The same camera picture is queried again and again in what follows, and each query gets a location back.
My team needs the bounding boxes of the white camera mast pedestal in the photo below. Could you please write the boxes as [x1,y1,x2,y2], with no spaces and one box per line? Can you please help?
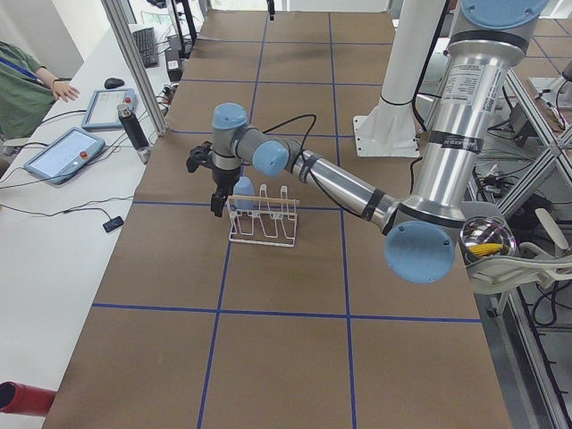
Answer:
[353,0,448,157]

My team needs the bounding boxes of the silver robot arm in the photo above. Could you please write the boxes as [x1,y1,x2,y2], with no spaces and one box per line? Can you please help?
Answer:
[206,1,545,283]

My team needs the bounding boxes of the white wire cup holder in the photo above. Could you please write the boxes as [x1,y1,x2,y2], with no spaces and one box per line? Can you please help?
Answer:
[226,183,299,248]

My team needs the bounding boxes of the far blue teach pendant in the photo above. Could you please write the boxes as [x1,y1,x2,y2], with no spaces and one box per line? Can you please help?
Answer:
[81,88,138,131]

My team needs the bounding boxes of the aluminium frame post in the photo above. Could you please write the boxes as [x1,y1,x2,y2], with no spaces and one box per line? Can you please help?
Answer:
[101,0,167,137]

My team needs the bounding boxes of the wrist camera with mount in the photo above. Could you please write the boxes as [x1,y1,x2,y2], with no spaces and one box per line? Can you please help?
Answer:
[186,141,214,173]

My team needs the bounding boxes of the steel bowl with corn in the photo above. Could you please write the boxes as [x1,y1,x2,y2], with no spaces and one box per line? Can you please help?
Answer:
[459,216,517,265]

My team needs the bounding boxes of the black computer mouse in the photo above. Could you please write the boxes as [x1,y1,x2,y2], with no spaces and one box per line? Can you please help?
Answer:
[104,78,125,89]

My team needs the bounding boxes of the seated person's hand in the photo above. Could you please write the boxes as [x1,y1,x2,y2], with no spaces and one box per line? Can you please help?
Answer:
[51,80,80,102]

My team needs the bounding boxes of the white office chair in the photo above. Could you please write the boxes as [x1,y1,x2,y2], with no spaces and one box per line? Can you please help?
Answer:
[467,208,571,295]

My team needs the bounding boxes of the near blue teach pendant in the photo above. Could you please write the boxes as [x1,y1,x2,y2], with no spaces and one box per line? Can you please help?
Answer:
[24,128,105,184]

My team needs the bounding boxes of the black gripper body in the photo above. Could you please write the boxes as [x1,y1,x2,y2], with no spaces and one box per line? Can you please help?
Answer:
[212,165,241,197]

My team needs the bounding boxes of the green sleeved person's forearm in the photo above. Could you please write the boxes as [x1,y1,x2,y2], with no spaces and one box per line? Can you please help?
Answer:
[1,42,55,139]

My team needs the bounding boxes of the blue teach pendant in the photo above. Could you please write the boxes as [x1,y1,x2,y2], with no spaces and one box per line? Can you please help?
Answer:
[81,88,138,131]
[24,128,105,184]

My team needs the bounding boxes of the black keyboard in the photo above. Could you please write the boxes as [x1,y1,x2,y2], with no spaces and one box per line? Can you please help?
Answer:
[131,28,158,68]

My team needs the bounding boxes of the red cylinder object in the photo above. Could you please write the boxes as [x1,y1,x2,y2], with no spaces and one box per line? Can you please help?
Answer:
[1,382,56,416]

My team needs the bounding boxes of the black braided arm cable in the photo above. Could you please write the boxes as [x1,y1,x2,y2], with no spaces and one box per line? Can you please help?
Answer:
[261,114,319,156]

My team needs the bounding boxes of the light blue plastic cup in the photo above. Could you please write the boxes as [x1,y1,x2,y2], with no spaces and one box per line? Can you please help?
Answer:
[232,176,257,210]

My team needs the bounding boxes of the small black adapter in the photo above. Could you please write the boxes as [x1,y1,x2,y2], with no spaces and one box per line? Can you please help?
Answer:
[103,216,124,233]

